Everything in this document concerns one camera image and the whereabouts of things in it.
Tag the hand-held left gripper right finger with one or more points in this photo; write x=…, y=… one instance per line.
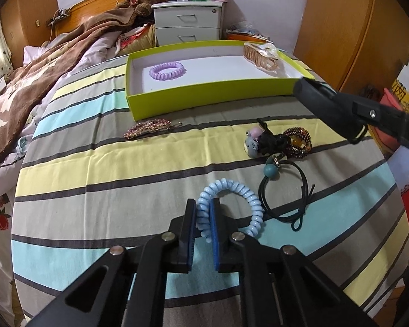
x=215, y=235

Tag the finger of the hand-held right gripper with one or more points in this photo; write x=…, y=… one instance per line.
x=327, y=105

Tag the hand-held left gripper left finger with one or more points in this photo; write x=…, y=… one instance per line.
x=191, y=231

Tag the cartoon hair clip black bow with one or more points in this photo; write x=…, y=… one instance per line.
x=254, y=142

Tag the rhinestone hair clip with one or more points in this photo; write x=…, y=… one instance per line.
x=150, y=127

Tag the green cardboard tray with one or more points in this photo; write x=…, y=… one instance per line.
x=208, y=92

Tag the beige claw hair clip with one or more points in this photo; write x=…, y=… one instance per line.
x=259, y=60

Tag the striped cloth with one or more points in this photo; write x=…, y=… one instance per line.
x=122, y=184

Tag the large wooden wardrobe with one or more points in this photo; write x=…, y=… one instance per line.
x=354, y=24

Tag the orange bin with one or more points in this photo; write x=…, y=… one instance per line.
x=242, y=35

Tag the white nightstand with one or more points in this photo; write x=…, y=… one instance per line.
x=191, y=17

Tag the yellow red pillow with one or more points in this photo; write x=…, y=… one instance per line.
x=139, y=41

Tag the brown blanket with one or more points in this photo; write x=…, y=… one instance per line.
x=54, y=58

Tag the wooden headboard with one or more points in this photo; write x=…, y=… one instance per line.
x=95, y=3

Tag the power strip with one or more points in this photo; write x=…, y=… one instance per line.
x=59, y=15

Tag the tall wooden cabinet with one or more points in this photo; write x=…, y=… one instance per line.
x=30, y=6

